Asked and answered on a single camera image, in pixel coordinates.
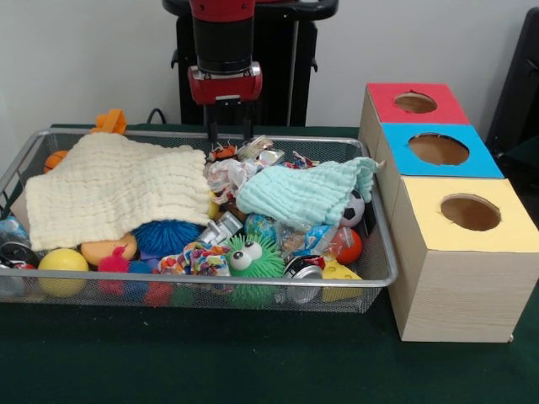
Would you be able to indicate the cream muslin cloth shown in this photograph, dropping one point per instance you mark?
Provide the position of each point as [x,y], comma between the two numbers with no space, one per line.
[113,193]

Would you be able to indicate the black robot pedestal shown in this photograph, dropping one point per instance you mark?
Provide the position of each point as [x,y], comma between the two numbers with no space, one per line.
[286,76]

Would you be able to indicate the orange plastic toy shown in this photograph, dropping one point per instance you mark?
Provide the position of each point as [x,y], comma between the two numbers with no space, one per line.
[110,121]

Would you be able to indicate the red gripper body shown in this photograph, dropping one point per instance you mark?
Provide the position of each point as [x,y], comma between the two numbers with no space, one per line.
[225,89]

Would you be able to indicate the wooden box with three holes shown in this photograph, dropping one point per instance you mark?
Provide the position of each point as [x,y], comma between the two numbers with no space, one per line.
[463,294]

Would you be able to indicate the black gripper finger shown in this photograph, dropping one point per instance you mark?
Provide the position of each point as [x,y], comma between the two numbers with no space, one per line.
[248,122]
[211,124]

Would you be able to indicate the yellow cheese wedge toy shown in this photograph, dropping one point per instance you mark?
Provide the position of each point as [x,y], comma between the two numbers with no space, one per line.
[339,273]

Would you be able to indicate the small orange basketball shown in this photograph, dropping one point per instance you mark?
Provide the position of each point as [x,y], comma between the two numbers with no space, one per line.
[54,161]

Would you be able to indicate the small orange tiger toy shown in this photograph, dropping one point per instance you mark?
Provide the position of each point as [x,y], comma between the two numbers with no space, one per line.
[221,154]

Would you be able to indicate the dark green side tablecloth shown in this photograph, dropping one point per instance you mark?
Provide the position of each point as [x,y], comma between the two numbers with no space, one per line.
[524,152]

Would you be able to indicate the blue spiky ball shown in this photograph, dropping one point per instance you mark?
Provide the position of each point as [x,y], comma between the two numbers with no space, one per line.
[168,235]

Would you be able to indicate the light blue muslin cloth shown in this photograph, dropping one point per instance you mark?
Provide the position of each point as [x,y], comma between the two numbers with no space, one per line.
[295,193]

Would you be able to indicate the green spiky toy with eyes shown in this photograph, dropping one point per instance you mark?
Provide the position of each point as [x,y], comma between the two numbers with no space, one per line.
[254,266]

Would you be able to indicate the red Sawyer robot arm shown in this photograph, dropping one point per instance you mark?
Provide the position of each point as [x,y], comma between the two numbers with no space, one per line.
[223,42]

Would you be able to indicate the silver toy car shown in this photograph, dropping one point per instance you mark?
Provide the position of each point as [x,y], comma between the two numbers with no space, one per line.
[219,229]

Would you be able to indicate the black stand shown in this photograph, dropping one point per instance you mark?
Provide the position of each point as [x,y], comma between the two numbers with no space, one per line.
[520,76]

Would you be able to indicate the yellow ball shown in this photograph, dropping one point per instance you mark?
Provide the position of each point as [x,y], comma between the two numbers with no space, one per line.
[63,261]

